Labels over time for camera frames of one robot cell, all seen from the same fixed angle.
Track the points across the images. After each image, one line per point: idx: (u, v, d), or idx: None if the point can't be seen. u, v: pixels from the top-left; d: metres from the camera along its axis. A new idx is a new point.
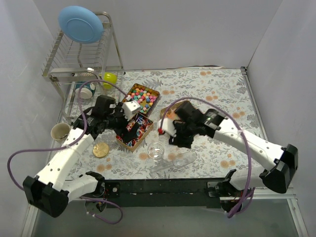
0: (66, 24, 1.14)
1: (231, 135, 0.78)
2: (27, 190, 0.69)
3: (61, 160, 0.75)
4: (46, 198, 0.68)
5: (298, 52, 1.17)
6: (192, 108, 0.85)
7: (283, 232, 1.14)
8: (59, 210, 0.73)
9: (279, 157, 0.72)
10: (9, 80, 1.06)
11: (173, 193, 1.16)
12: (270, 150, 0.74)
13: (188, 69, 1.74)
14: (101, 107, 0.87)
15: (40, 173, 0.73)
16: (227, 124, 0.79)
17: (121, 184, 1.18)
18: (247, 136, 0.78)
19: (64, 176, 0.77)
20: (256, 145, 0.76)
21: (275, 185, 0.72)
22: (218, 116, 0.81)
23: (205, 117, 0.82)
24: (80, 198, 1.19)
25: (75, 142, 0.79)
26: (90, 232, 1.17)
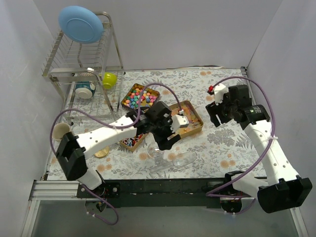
0: (66, 24, 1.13)
1: (259, 135, 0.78)
2: (63, 143, 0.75)
3: (102, 134, 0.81)
4: (72, 159, 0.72)
5: (299, 52, 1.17)
6: (246, 95, 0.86)
7: (283, 232, 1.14)
8: (73, 176, 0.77)
9: (286, 180, 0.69)
10: (9, 80, 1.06)
11: (173, 193, 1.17)
12: (284, 170, 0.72)
13: (188, 69, 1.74)
14: (156, 110, 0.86)
15: (81, 135, 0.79)
16: (264, 125, 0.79)
17: (121, 184, 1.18)
18: (273, 144, 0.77)
19: (97, 148, 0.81)
20: (275, 157, 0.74)
21: (266, 200, 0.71)
22: (262, 114, 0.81)
23: (249, 108, 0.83)
24: (79, 197, 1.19)
25: (121, 128, 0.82)
26: (90, 232, 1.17)
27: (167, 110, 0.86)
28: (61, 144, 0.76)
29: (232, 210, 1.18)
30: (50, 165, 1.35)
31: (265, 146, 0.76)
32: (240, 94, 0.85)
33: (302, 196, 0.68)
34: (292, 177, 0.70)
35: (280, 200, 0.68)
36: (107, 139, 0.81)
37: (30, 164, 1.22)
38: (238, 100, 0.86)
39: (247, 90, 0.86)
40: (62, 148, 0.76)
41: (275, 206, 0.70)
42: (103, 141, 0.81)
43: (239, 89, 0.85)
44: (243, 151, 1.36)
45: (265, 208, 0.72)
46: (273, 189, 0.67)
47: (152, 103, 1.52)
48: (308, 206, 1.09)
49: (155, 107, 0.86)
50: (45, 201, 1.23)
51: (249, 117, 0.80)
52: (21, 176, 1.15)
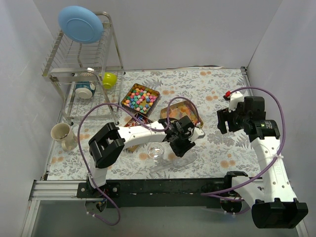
0: (66, 24, 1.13)
1: (265, 151, 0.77)
2: (105, 130, 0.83)
3: (139, 131, 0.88)
4: (111, 146, 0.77)
5: (299, 52, 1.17)
6: (261, 107, 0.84)
7: (283, 232, 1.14)
8: (101, 163, 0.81)
9: (282, 201, 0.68)
10: (9, 80, 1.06)
11: (173, 193, 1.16)
12: (282, 189, 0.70)
13: (188, 69, 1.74)
14: (183, 123, 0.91)
15: (121, 127, 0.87)
16: (272, 142, 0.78)
17: (121, 184, 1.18)
18: (277, 163, 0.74)
19: (131, 144, 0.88)
20: (276, 176, 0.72)
21: (258, 215, 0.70)
22: (273, 131, 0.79)
23: (261, 122, 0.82)
24: (79, 197, 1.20)
25: (154, 131, 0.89)
26: (90, 232, 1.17)
27: (191, 125, 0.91)
28: (103, 131, 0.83)
29: (232, 210, 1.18)
30: (50, 165, 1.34)
31: (267, 163, 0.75)
32: (255, 105, 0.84)
33: (296, 219, 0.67)
34: (289, 199, 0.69)
35: (272, 219, 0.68)
36: (142, 137, 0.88)
37: (30, 164, 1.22)
38: (252, 112, 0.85)
39: (263, 101, 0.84)
40: (102, 135, 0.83)
41: (267, 223, 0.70)
42: (138, 138, 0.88)
43: (255, 101, 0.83)
44: (243, 151, 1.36)
45: (256, 222, 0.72)
46: (267, 207, 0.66)
47: (152, 103, 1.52)
48: (307, 206, 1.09)
49: (182, 120, 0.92)
50: (45, 201, 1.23)
51: (258, 131, 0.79)
52: (21, 177, 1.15)
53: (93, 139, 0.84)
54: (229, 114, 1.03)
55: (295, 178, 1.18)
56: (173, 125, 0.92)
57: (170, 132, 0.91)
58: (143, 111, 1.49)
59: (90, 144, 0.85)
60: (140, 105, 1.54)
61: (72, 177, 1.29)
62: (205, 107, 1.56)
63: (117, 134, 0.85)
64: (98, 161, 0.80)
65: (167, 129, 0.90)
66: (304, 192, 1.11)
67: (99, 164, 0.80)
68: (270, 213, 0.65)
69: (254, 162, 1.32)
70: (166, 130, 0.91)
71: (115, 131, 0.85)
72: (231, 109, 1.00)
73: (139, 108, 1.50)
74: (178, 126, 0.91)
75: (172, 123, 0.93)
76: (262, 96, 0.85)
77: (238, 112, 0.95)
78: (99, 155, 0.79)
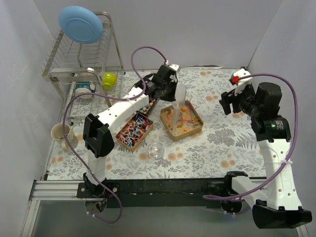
0: (66, 24, 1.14)
1: (273, 155, 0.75)
2: (87, 124, 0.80)
3: (120, 108, 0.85)
4: (99, 137, 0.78)
5: (298, 52, 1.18)
6: (275, 104, 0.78)
7: (283, 232, 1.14)
8: (102, 152, 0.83)
9: (287, 209, 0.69)
10: (10, 80, 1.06)
11: (173, 193, 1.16)
12: (287, 197, 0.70)
13: (188, 69, 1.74)
14: (163, 74, 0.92)
15: (100, 114, 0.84)
16: (281, 146, 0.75)
17: (121, 184, 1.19)
18: (285, 169, 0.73)
19: (117, 124, 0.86)
20: (283, 183, 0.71)
21: (261, 217, 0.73)
22: (283, 131, 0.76)
23: (271, 120, 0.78)
24: (79, 197, 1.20)
25: (134, 98, 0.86)
26: (90, 233, 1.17)
27: (173, 71, 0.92)
28: (86, 126, 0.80)
29: (232, 210, 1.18)
30: (50, 165, 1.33)
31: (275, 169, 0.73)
32: (269, 101, 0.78)
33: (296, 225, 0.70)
34: (293, 207, 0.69)
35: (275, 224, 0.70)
36: (124, 112, 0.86)
37: (30, 164, 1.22)
38: (264, 107, 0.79)
39: (279, 97, 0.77)
40: (88, 129, 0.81)
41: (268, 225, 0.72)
42: (121, 116, 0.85)
43: (270, 97, 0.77)
44: (243, 151, 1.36)
45: (258, 222, 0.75)
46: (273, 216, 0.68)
47: (152, 103, 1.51)
48: (307, 206, 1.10)
49: (161, 71, 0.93)
50: (45, 201, 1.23)
51: (267, 131, 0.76)
52: (21, 177, 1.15)
53: (85, 136, 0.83)
54: (235, 98, 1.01)
55: (295, 178, 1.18)
56: (153, 83, 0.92)
57: (153, 89, 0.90)
58: (143, 111, 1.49)
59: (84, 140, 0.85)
60: None
61: (73, 177, 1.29)
62: (205, 107, 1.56)
63: (99, 122, 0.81)
64: (97, 152, 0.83)
65: (148, 88, 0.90)
66: (304, 192, 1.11)
67: (101, 155, 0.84)
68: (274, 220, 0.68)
69: (254, 162, 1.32)
70: (148, 90, 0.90)
71: (98, 121, 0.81)
72: (237, 93, 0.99)
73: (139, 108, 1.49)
74: (160, 80, 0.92)
75: (152, 81, 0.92)
76: (278, 92, 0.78)
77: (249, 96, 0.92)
78: (96, 148, 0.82)
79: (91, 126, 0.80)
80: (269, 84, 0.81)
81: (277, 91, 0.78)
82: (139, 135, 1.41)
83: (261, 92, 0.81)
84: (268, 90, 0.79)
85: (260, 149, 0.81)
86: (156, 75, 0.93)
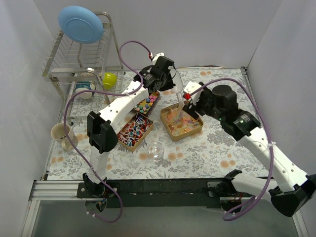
0: (66, 24, 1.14)
1: (258, 145, 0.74)
2: (90, 122, 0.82)
3: (120, 104, 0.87)
4: (103, 133, 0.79)
5: (298, 52, 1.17)
6: (234, 103, 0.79)
7: (283, 232, 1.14)
8: (107, 147, 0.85)
9: (300, 184, 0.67)
10: (9, 80, 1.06)
11: (173, 193, 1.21)
12: (293, 174, 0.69)
13: (188, 69, 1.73)
14: (160, 65, 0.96)
15: (101, 111, 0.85)
16: (259, 134, 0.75)
17: (121, 184, 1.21)
18: (275, 150, 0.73)
19: (118, 119, 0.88)
20: (281, 164, 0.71)
21: (285, 208, 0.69)
22: (252, 121, 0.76)
23: (237, 118, 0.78)
24: (79, 197, 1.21)
25: (134, 93, 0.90)
26: (90, 233, 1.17)
27: (170, 62, 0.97)
28: (89, 123, 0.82)
29: None
30: (50, 165, 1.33)
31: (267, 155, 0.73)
32: (229, 103, 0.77)
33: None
34: (303, 179, 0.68)
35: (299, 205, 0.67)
36: (125, 106, 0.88)
37: (30, 165, 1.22)
38: (227, 109, 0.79)
39: (234, 97, 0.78)
40: (91, 127, 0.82)
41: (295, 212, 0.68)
42: (122, 110, 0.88)
43: (228, 99, 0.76)
44: (243, 151, 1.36)
45: (286, 215, 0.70)
46: (294, 199, 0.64)
47: (152, 103, 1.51)
48: (309, 206, 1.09)
49: (158, 63, 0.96)
50: (45, 201, 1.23)
51: (241, 129, 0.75)
52: (21, 177, 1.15)
53: (89, 133, 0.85)
54: (195, 109, 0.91)
55: None
56: (151, 75, 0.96)
57: (152, 81, 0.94)
58: (143, 111, 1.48)
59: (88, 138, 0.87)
60: (140, 105, 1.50)
61: (73, 177, 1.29)
62: None
63: (101, 118, 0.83)
64: (102, 148, 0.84)
65: (146, 81, 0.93)
66: None
67: (107, 150, 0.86)
68: (297, 203, 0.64)
69: (254, 162, 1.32)
70: (146, 83, 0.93)
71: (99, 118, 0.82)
72: (196, 102, 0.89)
73: (139, 108, 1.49)
74: (158, 71, 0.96)
75: (149, 74, 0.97)
76: (232, 91, 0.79)
77: (205, 104, 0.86)
78: (100, 144, 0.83)
79: (93, 123, 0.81)
80: (222, 88, 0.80)
81: (230, 91, 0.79)
82: (139, 135, 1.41)
83: (217, 97, 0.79)
84: (223, 94, 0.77)
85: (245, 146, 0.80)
86: (154, 67, 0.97)
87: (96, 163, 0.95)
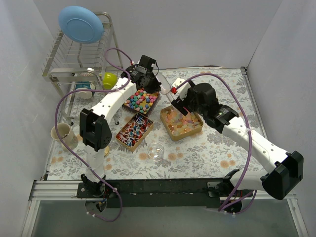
0: (66, 24, 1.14)
1: (238, 132, 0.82)
2: (83, 120, 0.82)
3: (112, 99, 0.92)
4: (97, 128, 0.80)
5: (299, 52, 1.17)
6: (214, 98, 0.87)
7: (283, 232, 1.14)
8: (101, 143, 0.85)
9: (281, 162, 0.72)
10: (9, 80, 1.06)
11: (173, 193, 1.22)
12: (274, 153, 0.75)
13: (188, 69, 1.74)
14: (144, 63, 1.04)
15: (94, 107, 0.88)
16: (237, 121, 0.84)
17: (121, 184, 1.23)
18: (253, 135, 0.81)
19: (111, 114, 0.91)
20: (261, 145, 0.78)
21: (274, 188, 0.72)
22: (231, 112, 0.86)
23: (217, 111, 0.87)
24: (79, 197, 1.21)
25: (123, 88, 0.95)
26: (90, 233, 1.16)
27: (152, 60, 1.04)
28: (82, 120, 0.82)
29: (232, 210, 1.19)
30: (50, 165, 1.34)
31: (247, 139, 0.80)
32: (209, 99, 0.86)
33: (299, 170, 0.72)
34: (283, 157, 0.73)
35: (287, 183, 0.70)
36: (116, 100, 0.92)
37: (30, 165, 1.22)
38: (208, 104, 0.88)
39: (214, 93, 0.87)
40: (84, 124, 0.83)
41: (285, 192, 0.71)
42: (114, 105, 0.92)
43: (208, 96, 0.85)
44: (243, 151, 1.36)
45: (277, 197, 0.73)
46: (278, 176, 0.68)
47: (152, 103, 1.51)
48: (310, 206, 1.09)
49: (142, 61, 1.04)
50: (44, 201, 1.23)
51: (221, 120, 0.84)
52: (21, 177, 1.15)
53: (82, 132, 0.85)
54: (183, 103, 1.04)
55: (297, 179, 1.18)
56: (138, 71, 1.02)
57: (138, 76, 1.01)
58: (143, 111, 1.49)
59: (81, 137, 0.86)
60: (140, 105, 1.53)
61: (73, 177, 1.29)
62: None
63: (95, 114, 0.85)
64: (96, 145, 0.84)
65: (133, 77, 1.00)
66: (305, 192, 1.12)
67: (101, 147, 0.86)
68: (282, 179, 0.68)
69: (254, 163, 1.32)
70: (133, 78, 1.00)
71: (93, 113, 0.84)
72: (183, 98, 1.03)
73: (139, 108, 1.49)
74: (141, 68, 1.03)
75: (136, 70, 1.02)
76: (211, 87, 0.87)
77: (191, 99, 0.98)
78: (96, 140, 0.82)
79: (87, 119, 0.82)
80: (202, 85, 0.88)
81: (209, 88, 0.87)
82: (139, 135, 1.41)
83: (198, 95, 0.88)
84: (203, 91, 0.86)
85: (228, 137, 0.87)
86: (138, 65, 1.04)
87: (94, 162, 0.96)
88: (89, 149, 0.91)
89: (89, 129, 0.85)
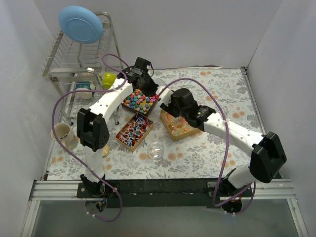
0: (66, 24, 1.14)
1: (216, 125, 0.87)
2: (80, 120, 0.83)
3: (109, 99, 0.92)
4: (95, 127, 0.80)
5: (298, 52, 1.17)
6: (192, 100, 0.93)
7: (283, 232, 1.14)
8: (98, 144, 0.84)
9: (258, 142, 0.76)
10: (9, 80, 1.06)
11: (173, 193, 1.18)
12: (250, 137, 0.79)
13: (188, 69, 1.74)
14: (140, 65, 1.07)
15: (92, 106, 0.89)
16: (215, 116, 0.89)
17: (121, 184, 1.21)
18: (230, 125, 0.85)
19: (109, 114, 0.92)
20: (238, 133, 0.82)
21: (259, 171, 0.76)
22: (209, 111, 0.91)
23: (197, 111, 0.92)
24: (79, 197, 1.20)
25: (120, 88, 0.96)
26: (90, 233, 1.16)
27: (147, 62, 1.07)
28: (80, 119, 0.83)
29: (232, 210, 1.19)
30: (50, 165, 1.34)
31: (224, 131, 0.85)
32: (188, 101, 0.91)
33: (279, 149, 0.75)
34: (259, 139, 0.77)
35: (269, 164, 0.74)
36: (114, 100, 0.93)
37: (30, 165, 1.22)
38: (188, 107, 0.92)
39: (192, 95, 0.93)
40: (81, 124, 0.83)
41: (269, 174, 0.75)
42: (111, 104, 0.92)
43: (186, 99, 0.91)
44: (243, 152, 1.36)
45: (265, 180, 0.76)
46: (257, 157, 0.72)
47: (152, 103, 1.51)
48: (310, 206, 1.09)
49: (137, 64, 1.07)
50: (44, 201, 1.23)
51: (201, 118, 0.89)
52: (22, 177, 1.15)
53: (80, 132, 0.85)
54: (168, 108, 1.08)
55: (297, 178, 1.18)
56: (133, 72, 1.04)
57: (134, 77, 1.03)
58: (143, 111, 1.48)
59: (79, 138, 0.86)
60: (140, 105, 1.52)
61: (73, 177, 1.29)
62: None
63: (92, 113, 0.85)
64: (94, 145, 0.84)
65: (130, 77, 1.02)
66: (305, 191, 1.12)
67: (99, 146, 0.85)
68: (261, 159, 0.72)
69: None
70: (129, 79, 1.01)
71: (90, 112, 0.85)
72: (168, 103, 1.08)
73: (139, 108, 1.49)
74: (137, 70, 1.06)
75: (132, 71, 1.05)
76: (187, 91, 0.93)
77: (174, 104, 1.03)
78: (93, 139, 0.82)
79: (84, 118, 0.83)
80: (179, 90, 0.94)
81: (185, 92, 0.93)
82: (139, 135, 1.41)
83: (177, 99, 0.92)
84: (181, 94, 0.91)
85: (211, 133, 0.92)
86: (134, 67, 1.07)
87: (93, 162, 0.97)
88: (87, 149, 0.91)
89: (86, 129, 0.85)
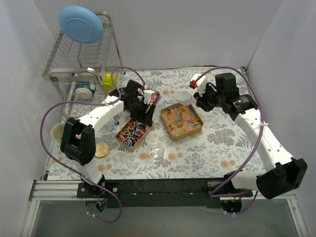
0: (66, 24, 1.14)
1: (250, 123, 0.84)
2: (67, 132, 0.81)
3: (100, 112, 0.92)
4: (83, 138, 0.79)
5: (298, 52, 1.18)
6: (234, 85, 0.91)
7: (283, 232, 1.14)
8: (84, 158, 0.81)
9: (282, 164, 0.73)
10: (9, 80, 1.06)
11: (173, 193, 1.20)
12: (278, 153, 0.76)
13: (188, 69, 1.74)
14: (132, 87, 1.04)
15: (81, 118, 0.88)
16: (254, 113, 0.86)
17: (121, 184, 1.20)
18: (265, 131, 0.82)
19: (98, 127, 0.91)
20: (269, 143, 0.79)
21: (267, 186, 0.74)
22: (250, 102, 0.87)
23: (238, 98, 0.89)
24: (79, 197, 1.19)
25: (112, 104, 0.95)
26: (90, 233, 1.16)
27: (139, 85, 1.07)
28: (66, 130, 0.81)
29: (232, 210, 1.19)
30: (50, 165, 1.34)
31: (257, 134, 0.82)
32: (228, 85, 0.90)
33: (298, 178, 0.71)
34: (286, 160, 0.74)
35: (280, 185, 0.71)
36: (104, 114, 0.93)
37: (30, 165, 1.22)
38: (226, 91, 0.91)
39: (233, 80, 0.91)
40: (68, 136, 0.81)
41: (275, 193, 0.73)
42: (101, 118, 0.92)
43: (227, 81, 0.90)
44: (243, 151, 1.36)
45: (267, 196, 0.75)
46: (273, 175, 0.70)
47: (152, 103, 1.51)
48: (310, 206, 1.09)
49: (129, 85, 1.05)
50: (44, 201, 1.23)
51: (238, 108, 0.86)
52: (21, 177, 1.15)
53: (64, 144, 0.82)
54: (203, 98, 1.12)
55: None
56: (126, 93, 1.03)
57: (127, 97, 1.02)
58: None
59: (62, 151, 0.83)
60: None
61: (73, 176, 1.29)
62: None
63: (81, 124, 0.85)
64: (79, 159, 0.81)
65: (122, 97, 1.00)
66: (306, 192, 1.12)
67: (84, 161, 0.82)
68: (276, 179, 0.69)
69: (253, 162, 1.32)
70: (122, 98, 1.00)
71: (79, 124, 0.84)
72: (202, 94, 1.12)
73: None
74: (129, 92, 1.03)
75: (124, 91, 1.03)
76: (233, 75, 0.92)
77: (211, 93, 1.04)
78: (78, 152, 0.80)
79: (72, 130, 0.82)
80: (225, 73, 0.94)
81: (230, 75, 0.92)
82: (139, 135, 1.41)
83: (218, 80, 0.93)
84: (223, 76, 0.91)
85: (240, 126, 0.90)
86: (126, 88, 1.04)
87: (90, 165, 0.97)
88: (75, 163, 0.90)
89: (71, 142, 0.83)
